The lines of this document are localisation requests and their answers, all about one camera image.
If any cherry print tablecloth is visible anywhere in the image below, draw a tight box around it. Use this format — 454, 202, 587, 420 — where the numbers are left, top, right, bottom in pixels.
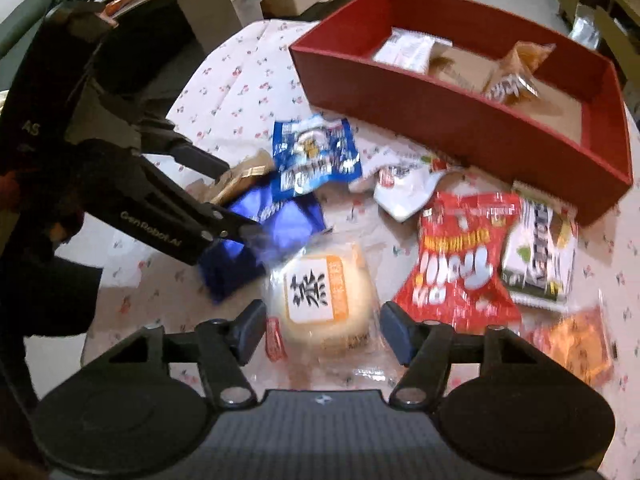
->
24, 16, 640, 476

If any brown small snack packet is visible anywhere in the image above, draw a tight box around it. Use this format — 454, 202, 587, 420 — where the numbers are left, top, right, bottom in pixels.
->
201, 150, 276, 206

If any red cardboard box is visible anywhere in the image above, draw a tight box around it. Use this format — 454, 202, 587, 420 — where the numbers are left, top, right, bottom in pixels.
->
290, 0, 634, 225

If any white red jujube packet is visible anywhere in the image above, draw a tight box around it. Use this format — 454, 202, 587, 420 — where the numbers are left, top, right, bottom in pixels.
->
348, 150, 463, 222

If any red snack bag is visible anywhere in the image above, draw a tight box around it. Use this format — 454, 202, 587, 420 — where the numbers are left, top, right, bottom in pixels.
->
393, 192, 522, 334

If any square orange pastry packet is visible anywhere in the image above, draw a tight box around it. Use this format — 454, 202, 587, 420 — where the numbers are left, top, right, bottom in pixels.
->
525, 304, 614, 388

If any blue white snack packet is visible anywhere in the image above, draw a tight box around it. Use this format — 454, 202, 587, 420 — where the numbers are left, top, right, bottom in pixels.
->
271, 115, 362, 202

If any round bun white label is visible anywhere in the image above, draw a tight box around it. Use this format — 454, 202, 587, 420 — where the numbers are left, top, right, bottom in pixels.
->
265, 242, 378, 362

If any cluttered side table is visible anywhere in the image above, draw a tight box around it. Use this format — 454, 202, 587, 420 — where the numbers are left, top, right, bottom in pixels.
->
1, 0, 243, 75

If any white green wafer packet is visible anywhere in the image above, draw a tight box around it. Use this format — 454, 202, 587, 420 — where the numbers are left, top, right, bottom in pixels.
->
501, 181, 578, 313

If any orange clear snack bag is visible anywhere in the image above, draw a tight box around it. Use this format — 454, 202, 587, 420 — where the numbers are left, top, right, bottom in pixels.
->
482, 41, 555, 106

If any dark blue foil packet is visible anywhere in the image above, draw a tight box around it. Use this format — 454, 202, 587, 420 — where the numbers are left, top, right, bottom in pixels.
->
198, 177, 326, 304

